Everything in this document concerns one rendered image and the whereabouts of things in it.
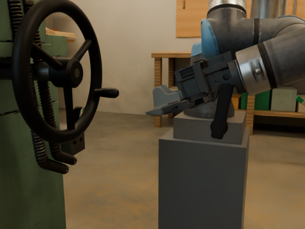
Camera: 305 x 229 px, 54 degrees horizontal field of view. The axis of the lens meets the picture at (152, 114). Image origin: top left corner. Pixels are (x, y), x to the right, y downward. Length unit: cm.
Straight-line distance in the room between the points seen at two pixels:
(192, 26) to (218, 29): 324
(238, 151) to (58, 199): 59
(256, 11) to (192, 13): 290
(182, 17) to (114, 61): 112
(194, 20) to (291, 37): 336
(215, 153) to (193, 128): 12
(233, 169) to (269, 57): 55
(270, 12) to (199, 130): 44
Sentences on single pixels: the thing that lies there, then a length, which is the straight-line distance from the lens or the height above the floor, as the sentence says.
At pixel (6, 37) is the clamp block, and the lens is 64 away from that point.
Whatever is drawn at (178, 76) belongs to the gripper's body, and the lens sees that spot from 59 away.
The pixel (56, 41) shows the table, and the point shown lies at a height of 88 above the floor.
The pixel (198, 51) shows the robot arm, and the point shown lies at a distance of 108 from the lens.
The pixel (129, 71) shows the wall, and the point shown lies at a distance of 421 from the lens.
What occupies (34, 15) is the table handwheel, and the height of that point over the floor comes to 91.
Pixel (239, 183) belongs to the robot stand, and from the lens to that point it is 106.
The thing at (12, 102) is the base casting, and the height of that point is 74.
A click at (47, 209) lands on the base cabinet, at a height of 41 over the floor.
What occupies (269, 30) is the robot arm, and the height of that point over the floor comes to 89.
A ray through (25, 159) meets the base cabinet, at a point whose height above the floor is 58.
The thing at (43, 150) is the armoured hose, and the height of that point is 65.
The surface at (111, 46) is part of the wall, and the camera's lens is 432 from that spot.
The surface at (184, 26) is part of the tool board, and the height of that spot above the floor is 118.
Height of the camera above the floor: 85
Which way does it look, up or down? 12 degrees down
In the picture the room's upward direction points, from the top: straight up
